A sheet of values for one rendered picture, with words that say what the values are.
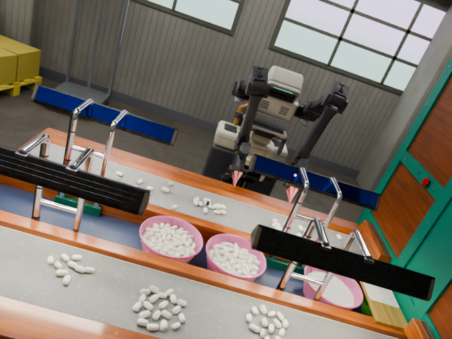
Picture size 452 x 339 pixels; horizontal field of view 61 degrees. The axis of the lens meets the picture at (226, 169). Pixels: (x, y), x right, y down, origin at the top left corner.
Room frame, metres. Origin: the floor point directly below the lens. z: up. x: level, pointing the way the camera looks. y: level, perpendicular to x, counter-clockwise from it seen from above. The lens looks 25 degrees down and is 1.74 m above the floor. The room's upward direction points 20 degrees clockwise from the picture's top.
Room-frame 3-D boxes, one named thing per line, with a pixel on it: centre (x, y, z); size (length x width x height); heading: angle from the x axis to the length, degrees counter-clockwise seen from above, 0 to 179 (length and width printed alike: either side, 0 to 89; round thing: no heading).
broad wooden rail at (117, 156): (1.86, 0.06, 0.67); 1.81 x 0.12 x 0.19; 96
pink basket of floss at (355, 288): (1.38, -0.60, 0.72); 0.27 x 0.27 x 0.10
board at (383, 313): (1.40, -0.82, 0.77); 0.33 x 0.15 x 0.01; 6
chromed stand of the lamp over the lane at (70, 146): (1.45, 0.56, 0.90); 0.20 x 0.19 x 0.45; 96
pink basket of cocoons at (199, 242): (1.30, 0.11, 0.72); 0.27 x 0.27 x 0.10
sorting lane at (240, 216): (1.65, 0.04, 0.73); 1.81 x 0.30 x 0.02; 96
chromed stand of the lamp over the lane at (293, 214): (1.56, -0.41, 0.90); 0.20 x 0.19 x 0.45; 96
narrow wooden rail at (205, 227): (1.48, 0.02, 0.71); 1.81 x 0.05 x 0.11; 96
